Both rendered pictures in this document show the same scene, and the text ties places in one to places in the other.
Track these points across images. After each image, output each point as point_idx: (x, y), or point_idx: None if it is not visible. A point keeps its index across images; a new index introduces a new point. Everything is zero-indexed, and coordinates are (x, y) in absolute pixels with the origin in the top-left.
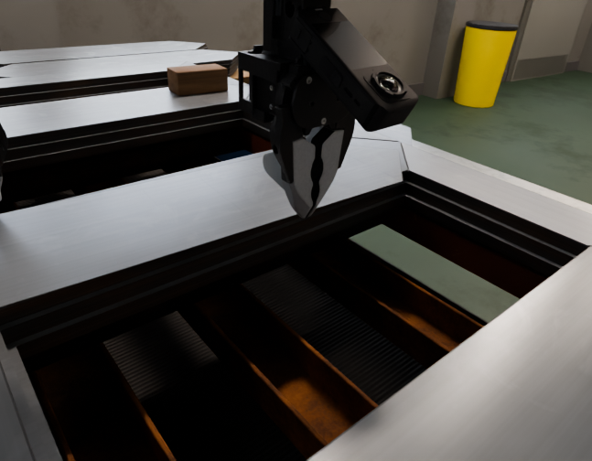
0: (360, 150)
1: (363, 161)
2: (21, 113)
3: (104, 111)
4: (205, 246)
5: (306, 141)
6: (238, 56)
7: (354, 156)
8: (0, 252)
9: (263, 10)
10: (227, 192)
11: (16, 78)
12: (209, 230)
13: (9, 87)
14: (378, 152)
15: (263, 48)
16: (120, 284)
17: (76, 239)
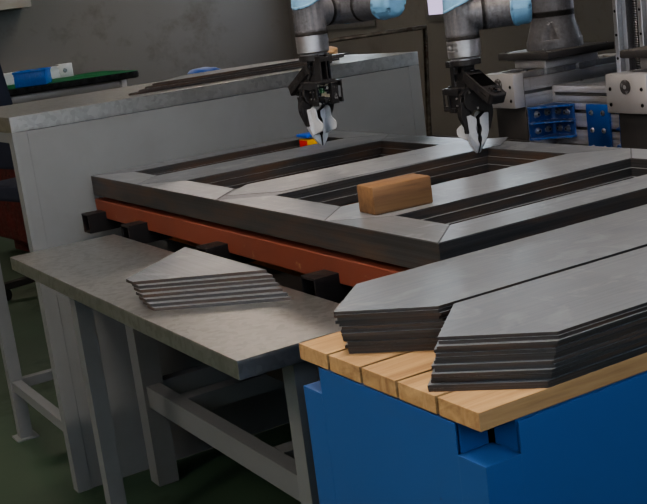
0: (256, 191)
1: (261, 187)
2: (550, 170)
3: (479, 181)
4: None
5: (320, 107)
6: (341, 80)
7: (265, 188)
8: (452, 148)
9: (329, 65)
10: (358, 168)
11: (643, 186)
12: (366, 161)
13: (622, 180)
14: (243, 192)
15: (331, 78)
16: None
17: (425, 153)
